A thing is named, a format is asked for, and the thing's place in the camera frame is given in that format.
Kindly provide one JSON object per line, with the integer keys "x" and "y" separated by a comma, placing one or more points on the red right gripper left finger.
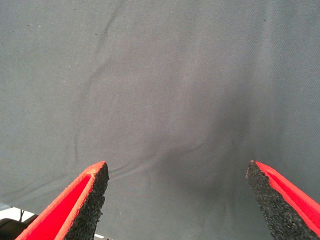
{"x": 70, "y": 212}

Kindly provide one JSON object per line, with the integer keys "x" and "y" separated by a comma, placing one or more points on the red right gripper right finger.
{"x": 282, "y": 207}

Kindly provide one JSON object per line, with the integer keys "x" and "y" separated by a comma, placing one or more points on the dark grey table cloth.
{"x": 150, "y": 75}

